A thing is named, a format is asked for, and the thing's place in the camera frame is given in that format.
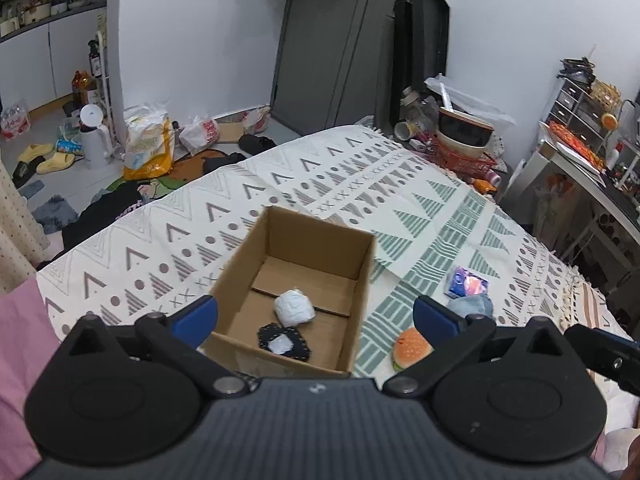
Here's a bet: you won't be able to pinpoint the yellow white plastic bag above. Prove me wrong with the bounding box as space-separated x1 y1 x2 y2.
122 104 175 181

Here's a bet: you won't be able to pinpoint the grey drawer organizer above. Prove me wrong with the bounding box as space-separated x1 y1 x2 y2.
542 76 622 151

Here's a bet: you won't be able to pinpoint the red plastic basket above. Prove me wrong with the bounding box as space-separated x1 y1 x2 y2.
434 136 497 178

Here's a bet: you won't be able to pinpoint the plush hamburger toy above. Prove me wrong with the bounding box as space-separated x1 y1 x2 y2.
392 327 433 372

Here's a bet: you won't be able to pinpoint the white side table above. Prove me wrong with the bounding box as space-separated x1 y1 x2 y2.
499 132 639 289

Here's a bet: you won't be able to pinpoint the brown cardboard box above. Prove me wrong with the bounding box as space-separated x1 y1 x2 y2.
202 206 376 378

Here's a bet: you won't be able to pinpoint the yellow slippers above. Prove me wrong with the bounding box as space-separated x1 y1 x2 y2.
18 143 76 174

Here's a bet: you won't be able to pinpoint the patterned white green blanket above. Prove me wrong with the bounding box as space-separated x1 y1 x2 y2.
37 126 620 380

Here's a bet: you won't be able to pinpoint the pink fabric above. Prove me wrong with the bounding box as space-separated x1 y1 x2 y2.
0 278 60 479

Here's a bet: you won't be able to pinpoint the white thermos jug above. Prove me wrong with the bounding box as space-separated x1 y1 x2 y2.
79 104 114 170

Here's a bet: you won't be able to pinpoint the fluffy blue-grey plush toy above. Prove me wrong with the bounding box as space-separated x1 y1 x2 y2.
447 294 494 318

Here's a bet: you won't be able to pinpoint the cream black bowl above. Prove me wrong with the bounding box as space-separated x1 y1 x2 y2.
436 107 494 159

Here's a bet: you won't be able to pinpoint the white soft bundle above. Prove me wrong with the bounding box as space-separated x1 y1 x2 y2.
273 288 316 327

